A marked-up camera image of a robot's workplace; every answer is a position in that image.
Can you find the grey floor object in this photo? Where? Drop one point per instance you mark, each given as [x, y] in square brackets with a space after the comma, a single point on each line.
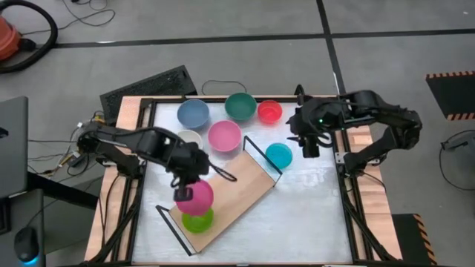
[460, 141]

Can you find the grey desk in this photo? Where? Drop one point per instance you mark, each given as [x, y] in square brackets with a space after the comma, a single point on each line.
[11, 222]

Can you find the slate blue plastic bowl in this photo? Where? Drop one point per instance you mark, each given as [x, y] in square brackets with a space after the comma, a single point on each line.
[193, 113]

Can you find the light pink plastic bowl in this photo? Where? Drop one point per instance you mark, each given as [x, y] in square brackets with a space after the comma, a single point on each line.
[224, 135]

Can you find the lime green plastic bowl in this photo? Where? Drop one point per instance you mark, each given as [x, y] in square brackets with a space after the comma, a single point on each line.
[197, 223]

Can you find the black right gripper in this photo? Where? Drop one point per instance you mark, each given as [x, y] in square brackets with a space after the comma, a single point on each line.
[311, 122]

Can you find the red-orange plastic bowl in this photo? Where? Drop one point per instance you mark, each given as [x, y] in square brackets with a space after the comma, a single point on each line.
[269, 111]

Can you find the black computer mouse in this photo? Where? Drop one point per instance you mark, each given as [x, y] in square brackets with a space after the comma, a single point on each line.
[26, 243]

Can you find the black mat with hazard stripes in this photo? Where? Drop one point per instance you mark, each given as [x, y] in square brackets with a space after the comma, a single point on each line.
[452, 92]
[406, 237]

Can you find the cyan plastic bowl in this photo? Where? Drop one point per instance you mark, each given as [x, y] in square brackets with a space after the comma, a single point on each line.
[279, 155]

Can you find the dark green plastic bowl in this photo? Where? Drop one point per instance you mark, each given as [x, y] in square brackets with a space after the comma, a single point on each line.
[240, 106]

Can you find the white plastic bowl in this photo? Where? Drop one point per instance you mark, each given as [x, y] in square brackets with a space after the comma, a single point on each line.
[191, 137]

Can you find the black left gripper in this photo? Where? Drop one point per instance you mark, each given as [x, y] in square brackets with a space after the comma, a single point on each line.
[187, 163]

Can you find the magenta plastic bowl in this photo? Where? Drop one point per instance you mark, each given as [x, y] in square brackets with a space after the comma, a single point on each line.
[200, 198]

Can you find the grey laptop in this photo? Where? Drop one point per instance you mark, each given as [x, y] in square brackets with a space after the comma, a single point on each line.
[15, 148]

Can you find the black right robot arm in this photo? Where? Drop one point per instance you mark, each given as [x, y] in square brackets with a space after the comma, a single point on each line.
[401, 122]

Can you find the orange vacuum cleaner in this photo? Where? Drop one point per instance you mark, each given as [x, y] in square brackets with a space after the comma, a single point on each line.
[7, 39]

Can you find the small black clamp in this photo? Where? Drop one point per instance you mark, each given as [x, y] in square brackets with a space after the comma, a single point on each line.
[300, 91]

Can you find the black aluminium table frame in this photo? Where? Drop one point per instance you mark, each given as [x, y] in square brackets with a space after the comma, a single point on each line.
[215, 99]

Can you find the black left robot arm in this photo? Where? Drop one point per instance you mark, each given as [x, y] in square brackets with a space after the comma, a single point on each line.
[122, 139]

